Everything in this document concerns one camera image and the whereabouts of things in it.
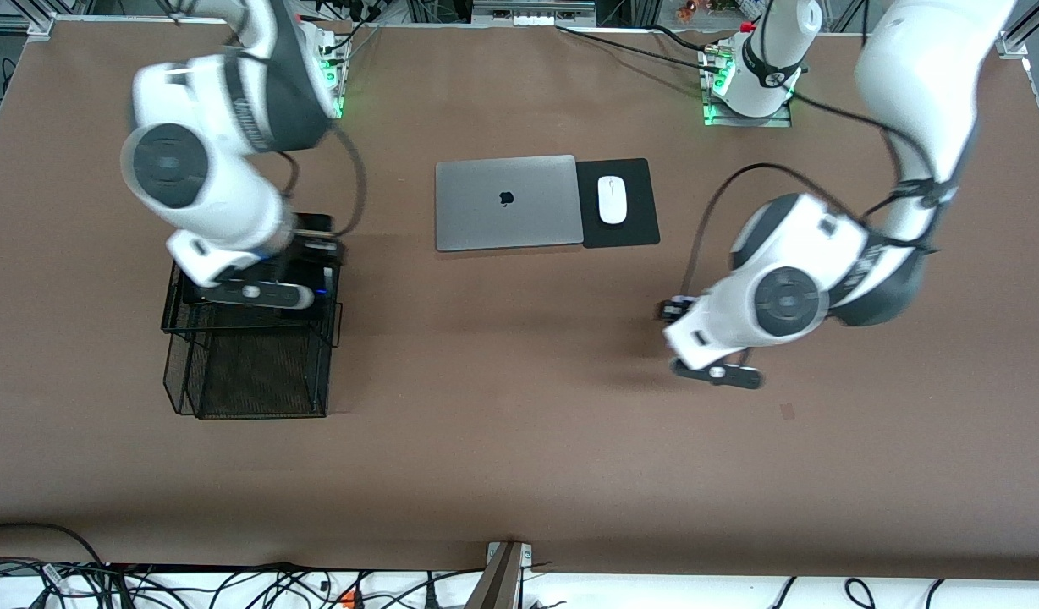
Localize black mouse pad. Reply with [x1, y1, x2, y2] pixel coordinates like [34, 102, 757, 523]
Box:
[575, 157, 662, 250]

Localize white computer mouse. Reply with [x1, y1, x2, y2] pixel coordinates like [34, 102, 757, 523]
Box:
[597, 175, 629, 226]

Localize black mesh two-tier tray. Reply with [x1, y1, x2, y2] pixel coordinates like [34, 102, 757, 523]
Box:
[160, 221, 344, 420]

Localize silver closed laptop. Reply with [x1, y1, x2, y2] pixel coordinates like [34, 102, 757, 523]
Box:
[435, 154, 585, 253]

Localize grey power strip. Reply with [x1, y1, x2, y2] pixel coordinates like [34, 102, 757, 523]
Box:
[471, 0, 598, 28]

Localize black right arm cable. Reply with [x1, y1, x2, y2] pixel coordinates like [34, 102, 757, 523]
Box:
[168, 0, 368, 242]

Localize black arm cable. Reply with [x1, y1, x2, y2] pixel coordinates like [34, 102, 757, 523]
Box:
[682, 0, 965, 293]
[168, 0, 368, 242]

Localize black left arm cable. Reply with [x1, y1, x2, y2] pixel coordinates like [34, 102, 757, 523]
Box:
[682, 0, 965, 293]

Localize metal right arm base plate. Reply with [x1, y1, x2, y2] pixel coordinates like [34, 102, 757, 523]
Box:
[319, 34, 347, 121]

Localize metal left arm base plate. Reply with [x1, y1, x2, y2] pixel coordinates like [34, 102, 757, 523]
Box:
[701, 47, 793, 128]

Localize black base cable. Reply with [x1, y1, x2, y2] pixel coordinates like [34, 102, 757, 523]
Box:
[312, 0, 387, 60]

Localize black cable on table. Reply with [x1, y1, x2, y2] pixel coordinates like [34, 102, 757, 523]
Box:
[556, 24, 728, 73]

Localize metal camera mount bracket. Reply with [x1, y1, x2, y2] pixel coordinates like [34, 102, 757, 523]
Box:
[465, 540, 535, 609]

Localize aluminium frame profile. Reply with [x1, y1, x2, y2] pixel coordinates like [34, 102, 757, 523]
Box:
[0, 0, 93, 39]
[996, 0, 1039, 62]

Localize thick black floor cable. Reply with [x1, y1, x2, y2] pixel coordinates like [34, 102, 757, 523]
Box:
[0, 522, 107, 566]

